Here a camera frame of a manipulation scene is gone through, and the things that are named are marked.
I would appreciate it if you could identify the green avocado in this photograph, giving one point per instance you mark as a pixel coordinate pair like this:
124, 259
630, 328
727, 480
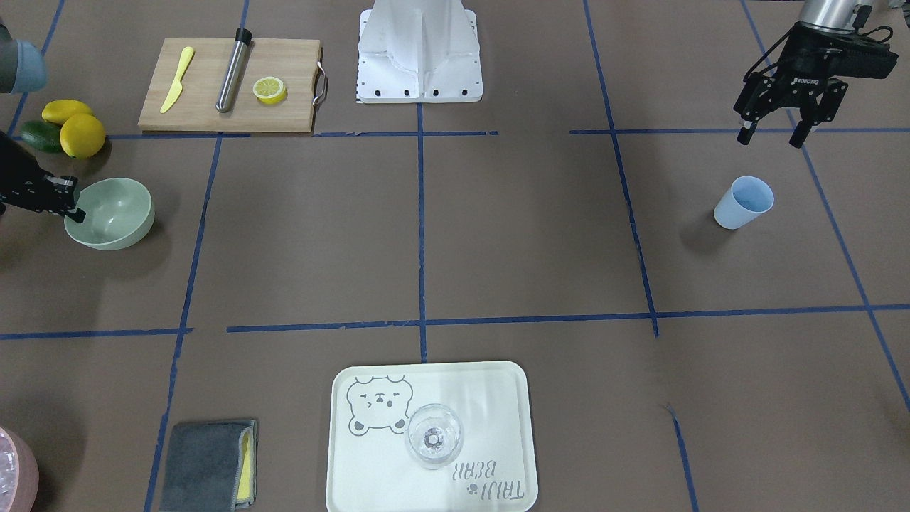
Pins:
42, 135

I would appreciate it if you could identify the pink bowl of ice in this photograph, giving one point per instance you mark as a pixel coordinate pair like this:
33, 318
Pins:
19, 473

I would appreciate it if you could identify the cream bear tray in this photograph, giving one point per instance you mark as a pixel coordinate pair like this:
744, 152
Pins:
370, 467

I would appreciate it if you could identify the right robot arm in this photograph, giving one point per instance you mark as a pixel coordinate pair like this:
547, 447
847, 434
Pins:
22, 70

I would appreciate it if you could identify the light blue plastic cup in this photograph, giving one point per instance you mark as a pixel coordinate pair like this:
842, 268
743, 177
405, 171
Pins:
747, 198

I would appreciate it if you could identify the yellow lemon back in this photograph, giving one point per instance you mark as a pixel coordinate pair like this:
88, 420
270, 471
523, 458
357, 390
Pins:
57, 112

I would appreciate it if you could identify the yellow lemon front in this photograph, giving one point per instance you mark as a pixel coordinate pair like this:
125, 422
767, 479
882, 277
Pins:
82, 136

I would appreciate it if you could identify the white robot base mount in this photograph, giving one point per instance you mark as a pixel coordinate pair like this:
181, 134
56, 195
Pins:
418, 52

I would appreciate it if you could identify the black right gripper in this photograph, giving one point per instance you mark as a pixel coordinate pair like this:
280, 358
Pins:
21, 178

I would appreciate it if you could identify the wooden cutting board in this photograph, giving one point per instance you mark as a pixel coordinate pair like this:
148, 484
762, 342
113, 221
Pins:
295, 61

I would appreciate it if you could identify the grey folded cloth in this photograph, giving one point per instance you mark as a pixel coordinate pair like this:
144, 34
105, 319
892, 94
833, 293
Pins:
211, 466

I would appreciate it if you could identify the green bowl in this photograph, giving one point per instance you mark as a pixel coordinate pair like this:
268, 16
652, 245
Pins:
119, 212

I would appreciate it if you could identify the lemon half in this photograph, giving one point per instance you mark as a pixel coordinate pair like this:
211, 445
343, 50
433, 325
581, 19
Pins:
270, 90

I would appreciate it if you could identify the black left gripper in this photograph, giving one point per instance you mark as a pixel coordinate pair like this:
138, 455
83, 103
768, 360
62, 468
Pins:
805, 83

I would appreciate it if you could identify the yellow plastic knife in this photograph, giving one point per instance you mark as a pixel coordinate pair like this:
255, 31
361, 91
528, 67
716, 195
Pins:
177, 86

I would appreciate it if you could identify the steel muddler black cap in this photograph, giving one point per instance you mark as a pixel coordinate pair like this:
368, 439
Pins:
233, 73

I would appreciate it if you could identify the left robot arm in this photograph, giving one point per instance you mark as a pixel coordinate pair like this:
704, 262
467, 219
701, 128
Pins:
827, 16

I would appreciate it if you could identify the clear wine glass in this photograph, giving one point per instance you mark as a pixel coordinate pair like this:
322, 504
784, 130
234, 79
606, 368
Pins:
435, 436

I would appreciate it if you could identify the yellow lemon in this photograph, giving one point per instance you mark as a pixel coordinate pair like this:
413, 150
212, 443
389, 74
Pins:
57, 112
82, 136

